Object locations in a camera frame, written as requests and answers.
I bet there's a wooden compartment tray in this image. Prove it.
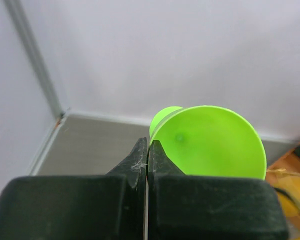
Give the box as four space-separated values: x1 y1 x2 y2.
264 133 300 236

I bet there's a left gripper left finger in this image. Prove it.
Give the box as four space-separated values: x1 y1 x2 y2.
0 138 148 240

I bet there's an orange wine glass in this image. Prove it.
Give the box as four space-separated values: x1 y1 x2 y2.
272 154 300 240

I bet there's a green wine glass front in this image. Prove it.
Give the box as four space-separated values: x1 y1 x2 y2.
149 105 267 180

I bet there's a gold wire glass rack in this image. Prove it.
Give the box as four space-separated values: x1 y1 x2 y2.
266 168 300 177

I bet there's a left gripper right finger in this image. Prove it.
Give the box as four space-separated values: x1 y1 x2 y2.
147 140 289 240

